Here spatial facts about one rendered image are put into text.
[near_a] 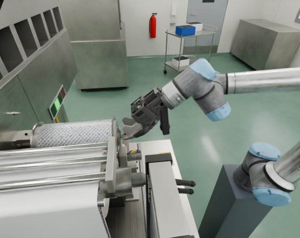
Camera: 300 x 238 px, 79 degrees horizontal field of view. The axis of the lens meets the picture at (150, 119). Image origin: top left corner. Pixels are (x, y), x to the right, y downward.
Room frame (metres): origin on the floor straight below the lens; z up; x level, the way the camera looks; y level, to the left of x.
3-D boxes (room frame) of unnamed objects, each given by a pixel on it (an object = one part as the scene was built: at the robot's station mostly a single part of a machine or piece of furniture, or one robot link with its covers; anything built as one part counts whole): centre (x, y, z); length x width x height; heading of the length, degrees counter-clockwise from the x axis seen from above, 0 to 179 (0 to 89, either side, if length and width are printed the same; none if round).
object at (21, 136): (0.45, 0.42, 1.28); 0.06 x 0.05 x 0.02; 97
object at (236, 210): (0.55, -0.50, 0.45); 0.20 x 0.20 x 0.90; 89
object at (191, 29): (3.94, -0.83, 0.51); 0.91 x 0.58 x 1.02; 119
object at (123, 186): (0.24, 0.07, 1.34); 0.06 x 0.06 x 0.06; 7
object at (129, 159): (0.46, 0.08, 1.05); 0.06 x 0.05 x 0.31; 97
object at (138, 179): (0.25, 0.01, 1.34); 0.06 x 0.03 x 0.03; 97
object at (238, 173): (0.55, -0.50, 0.95); 0.15 x 0.15 x 0.10
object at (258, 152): (0.54, -0.50, 1.07); 0.13 x 0.12 x 0.14; 165
